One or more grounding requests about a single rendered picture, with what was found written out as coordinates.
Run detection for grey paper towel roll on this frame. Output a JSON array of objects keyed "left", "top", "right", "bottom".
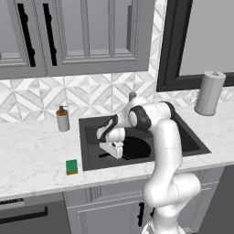
[{"left": 194, "top": 70, "right": 227, "bottom": 117}]

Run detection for grey dishwasher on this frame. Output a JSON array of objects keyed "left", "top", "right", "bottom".
[{"left": 0, "top": 191, "right": 73, "bottom": 234}]

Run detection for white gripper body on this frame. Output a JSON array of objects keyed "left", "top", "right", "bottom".
[{"left": 99, "top": 141, "right": 124, "bottom": 160}]

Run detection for grey soap dispenser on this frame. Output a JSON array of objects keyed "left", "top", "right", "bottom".
[{"left": 55, "top": 105, "right": 70, "bottom": 133}]

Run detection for grey lower cupboard door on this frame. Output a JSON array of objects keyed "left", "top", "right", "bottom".
[
  {"left": 65, "top": 195, "right": 154, "bottom": 234},
  {"left": 179, "top": 180, "right": 221, "bottom": 234}
]

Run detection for black sink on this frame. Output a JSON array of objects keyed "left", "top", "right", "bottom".
[{"left": 78, "top": 112, "right": 212, "bottom": 172}]

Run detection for grey panel under sink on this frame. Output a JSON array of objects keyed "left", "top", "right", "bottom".
[{"left": 63, "top": 177, "right": 151, "bottom": 208}]

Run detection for black dishwasher handle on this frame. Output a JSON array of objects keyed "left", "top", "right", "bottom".
[{"left": 0, "top": 206, "right": 49, "bottom": 226}]

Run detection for grey narrow upper cupboard door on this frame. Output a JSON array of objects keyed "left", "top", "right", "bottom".
[{"left": 0, "top": 0, "right": 48, "bottom": 80}]

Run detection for black window frame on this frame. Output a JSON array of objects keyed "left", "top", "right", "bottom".
[{"left": 155, "top": 0, "right": 234, "bottom": 92}]

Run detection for black pan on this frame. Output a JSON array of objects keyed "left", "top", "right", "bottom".
[{"left": 98, "top": 135, "right": 153, "bottom": 161}]

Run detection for black upper cupboard handle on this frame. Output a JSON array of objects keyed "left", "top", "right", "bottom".
[
  {"left": 16, "top": 3, "right": 37, "bottom": 69},
  {"left": 42, "top": 3, "right": 59, "bottom": 67}
]

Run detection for grey wide upper cupboard door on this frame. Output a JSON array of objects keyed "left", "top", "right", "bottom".
[{"left": 34, "top": 0, "right": 151, "bottom": 78}]

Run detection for green sponge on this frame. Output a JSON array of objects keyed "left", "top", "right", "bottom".
[{"left": 65, "top": 158, "right": 80, "bottom": 176}]

